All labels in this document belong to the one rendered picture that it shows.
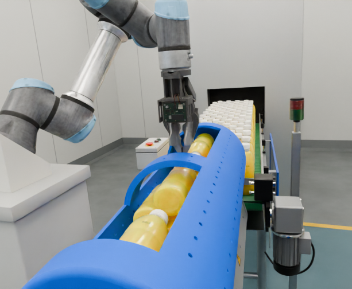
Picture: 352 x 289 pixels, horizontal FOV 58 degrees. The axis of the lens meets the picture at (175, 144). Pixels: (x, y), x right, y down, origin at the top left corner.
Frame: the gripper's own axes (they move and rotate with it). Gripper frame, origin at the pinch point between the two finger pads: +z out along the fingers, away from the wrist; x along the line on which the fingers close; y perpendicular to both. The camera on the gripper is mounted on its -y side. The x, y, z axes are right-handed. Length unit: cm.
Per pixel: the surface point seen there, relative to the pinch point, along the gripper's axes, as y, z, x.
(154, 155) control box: -51, 17, -25
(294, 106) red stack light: -76, 1, 35
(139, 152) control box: -51, 15, -32
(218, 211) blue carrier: 22.5, 5.3, 11.3
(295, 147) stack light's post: -77, 20, 36
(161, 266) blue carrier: 44.7, 1.8, 7.2
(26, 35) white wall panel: -280, -68, -255
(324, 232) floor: -184, 123, 72
